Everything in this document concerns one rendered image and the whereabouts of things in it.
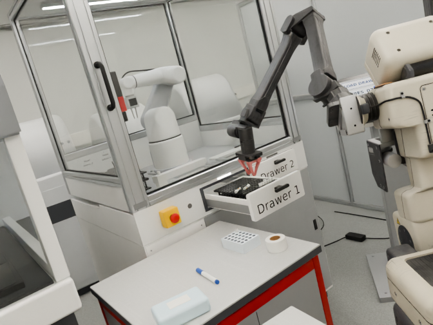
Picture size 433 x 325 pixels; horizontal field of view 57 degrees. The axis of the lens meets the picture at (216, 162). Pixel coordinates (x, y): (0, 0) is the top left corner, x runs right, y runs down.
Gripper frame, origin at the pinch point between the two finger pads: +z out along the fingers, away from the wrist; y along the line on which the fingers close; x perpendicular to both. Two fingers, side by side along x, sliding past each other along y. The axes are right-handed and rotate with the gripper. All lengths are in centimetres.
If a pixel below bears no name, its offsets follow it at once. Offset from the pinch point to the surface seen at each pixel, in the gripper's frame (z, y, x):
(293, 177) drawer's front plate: 4.3, -10.6, -12.8
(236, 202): 9.1, -0.7, 10.5
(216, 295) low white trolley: 16, -34, 45
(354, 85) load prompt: -16, 18, -91
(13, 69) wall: -54, 360, 25
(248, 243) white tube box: 15.2, -20.4, 21.3
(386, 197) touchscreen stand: 47, 1, -92
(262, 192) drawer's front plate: 4.0, -11.5, 4.8
